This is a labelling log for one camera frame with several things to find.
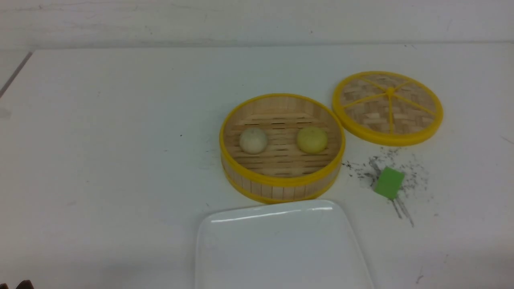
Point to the white steamed bun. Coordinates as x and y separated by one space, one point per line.
253 141

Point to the bamboo steamer lid yellow rim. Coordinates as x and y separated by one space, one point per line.
387 108

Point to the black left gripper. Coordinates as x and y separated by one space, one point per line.
25 284

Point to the white square plate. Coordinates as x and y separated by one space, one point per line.
296 245

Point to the green square sticker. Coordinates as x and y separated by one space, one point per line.
389 183

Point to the bamboo steamer basket yellow rim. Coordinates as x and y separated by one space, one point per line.
282 172

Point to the yellow steamed bun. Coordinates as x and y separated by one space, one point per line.
312 140

